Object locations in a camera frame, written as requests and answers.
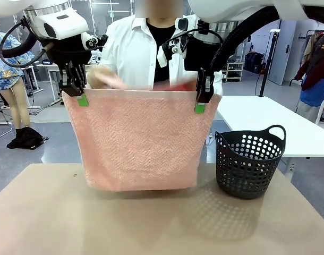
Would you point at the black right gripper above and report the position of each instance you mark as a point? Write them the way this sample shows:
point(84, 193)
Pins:
point(201, 55)

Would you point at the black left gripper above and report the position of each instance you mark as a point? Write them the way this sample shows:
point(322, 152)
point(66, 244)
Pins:
point(67, 51)

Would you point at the pink towel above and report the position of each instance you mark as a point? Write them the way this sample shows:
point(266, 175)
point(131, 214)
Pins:
point(140, 138)

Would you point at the black perforated laundry basket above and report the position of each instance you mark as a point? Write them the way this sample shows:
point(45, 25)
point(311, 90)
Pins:
point(247, 164)

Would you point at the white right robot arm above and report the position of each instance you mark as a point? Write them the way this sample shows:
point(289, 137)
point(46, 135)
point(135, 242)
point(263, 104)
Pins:
point(244, 8)

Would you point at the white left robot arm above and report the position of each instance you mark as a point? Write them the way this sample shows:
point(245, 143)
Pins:
point(58, 18)

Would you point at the person's right forearm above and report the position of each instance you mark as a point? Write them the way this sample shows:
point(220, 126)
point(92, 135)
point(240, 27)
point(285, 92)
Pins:
point(109, 59)

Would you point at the person's left forearm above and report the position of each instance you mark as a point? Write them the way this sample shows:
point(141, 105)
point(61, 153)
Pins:
point(217, 85)

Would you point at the person's left hand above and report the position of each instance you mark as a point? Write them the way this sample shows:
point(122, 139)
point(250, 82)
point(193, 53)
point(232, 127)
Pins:
point(184, 87)

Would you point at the person's right hand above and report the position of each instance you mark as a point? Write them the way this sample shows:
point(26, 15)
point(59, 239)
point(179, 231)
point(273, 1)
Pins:
point(106, 78)

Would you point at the long white background desk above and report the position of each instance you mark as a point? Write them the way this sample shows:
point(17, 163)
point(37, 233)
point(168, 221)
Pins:
point(51, 69)

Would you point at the wooden shoe shelf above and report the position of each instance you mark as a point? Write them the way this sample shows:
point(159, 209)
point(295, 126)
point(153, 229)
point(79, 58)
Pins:
point(233, 71)

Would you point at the small black printed pouch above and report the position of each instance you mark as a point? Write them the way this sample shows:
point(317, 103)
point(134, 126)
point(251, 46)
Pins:
point(46, 61)

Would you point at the black suitcases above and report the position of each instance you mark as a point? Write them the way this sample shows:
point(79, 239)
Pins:
point(253, 62)

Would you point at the large white table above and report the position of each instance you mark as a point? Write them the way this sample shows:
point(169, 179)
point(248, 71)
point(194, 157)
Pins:
point(271, 109)

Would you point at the person in white shirt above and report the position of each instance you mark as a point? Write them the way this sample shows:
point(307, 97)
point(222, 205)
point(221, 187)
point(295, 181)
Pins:
point(130, 47)

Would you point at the black clothes heap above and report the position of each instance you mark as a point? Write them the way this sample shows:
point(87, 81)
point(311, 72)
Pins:
point(26, 139)

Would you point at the black tripod stand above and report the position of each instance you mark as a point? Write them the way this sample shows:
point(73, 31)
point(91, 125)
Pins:
point(269, 58)

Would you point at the mannequin in floral shirt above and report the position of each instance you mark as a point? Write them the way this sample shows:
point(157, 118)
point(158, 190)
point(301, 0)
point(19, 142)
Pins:
point(5, 66)

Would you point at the blue garment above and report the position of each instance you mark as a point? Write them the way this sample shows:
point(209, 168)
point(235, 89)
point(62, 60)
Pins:
point(314, 93)

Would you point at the beige coat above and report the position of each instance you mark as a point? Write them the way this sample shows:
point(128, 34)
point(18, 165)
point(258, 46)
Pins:
point(309, 49)

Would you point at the dark maroon jacket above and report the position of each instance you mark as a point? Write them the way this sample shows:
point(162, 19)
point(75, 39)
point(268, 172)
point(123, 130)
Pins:
point(318, 61)

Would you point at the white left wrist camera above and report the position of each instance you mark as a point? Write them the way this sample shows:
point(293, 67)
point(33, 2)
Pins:
point(93, 41)

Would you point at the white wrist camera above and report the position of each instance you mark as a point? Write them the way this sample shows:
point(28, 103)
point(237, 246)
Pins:
point(93, 41)
point(175, 40)

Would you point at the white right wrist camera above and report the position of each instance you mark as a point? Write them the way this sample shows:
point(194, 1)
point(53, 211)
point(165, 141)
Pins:
point(175, 40)

